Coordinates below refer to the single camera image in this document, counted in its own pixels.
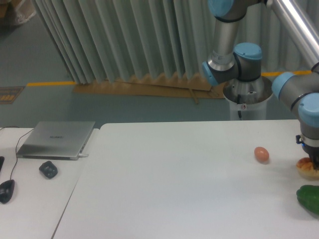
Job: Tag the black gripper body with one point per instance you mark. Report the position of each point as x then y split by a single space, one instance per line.
310 147

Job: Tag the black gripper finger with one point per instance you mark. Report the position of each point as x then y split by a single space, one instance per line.
315 161

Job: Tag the golden brown bread piece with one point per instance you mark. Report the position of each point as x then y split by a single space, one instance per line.
306 169

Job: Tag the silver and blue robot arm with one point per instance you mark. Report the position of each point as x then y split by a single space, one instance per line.
239 67

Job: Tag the green bell pepper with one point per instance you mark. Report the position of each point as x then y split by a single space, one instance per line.
308 197

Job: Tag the brown egg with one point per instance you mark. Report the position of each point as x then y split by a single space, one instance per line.
261 154

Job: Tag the brown cardboard sheet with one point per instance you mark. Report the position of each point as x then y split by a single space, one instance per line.
196 88

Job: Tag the white usb plug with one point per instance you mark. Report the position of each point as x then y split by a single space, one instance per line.
83 155

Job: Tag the pale green folding curtain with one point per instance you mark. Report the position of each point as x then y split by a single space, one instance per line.
108 39

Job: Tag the silver closed laptop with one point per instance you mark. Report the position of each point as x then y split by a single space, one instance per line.
57 140

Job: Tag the small black controller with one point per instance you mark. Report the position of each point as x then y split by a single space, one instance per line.
48 169

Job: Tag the black computer mouse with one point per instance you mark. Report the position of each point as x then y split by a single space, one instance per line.
6 191

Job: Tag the black keyboard edge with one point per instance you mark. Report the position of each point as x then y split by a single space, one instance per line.
1 162

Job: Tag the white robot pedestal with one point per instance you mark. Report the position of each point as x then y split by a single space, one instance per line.
248 100

